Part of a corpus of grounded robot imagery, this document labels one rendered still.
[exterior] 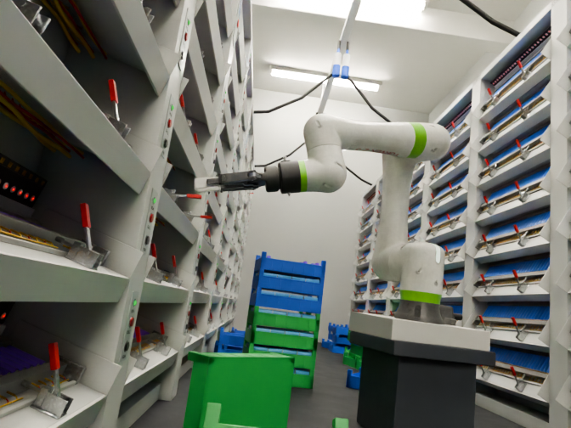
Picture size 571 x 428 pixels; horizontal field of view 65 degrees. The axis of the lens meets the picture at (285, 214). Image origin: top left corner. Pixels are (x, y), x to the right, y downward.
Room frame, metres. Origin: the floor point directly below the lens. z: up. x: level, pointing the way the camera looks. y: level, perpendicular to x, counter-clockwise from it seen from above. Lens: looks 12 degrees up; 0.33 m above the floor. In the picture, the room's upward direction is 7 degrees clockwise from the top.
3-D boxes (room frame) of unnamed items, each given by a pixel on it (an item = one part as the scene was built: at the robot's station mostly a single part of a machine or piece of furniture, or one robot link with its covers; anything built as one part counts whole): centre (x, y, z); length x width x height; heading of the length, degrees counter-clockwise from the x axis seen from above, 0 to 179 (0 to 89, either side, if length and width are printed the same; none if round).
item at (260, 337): (2.12, -0.05, 0.20); 0.30 x 0.20 x 0.08; 100
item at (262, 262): (2.12, -0.05, 0.52); 0.30 x 0.20 x 0.08; 100
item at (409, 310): (1.46, -0.51, 0.37); 0.26 x 0.15 x 0.06; 113
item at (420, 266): (1.44, -0.45, 0.49); 0.16 x 0.13 x 0.19; 25
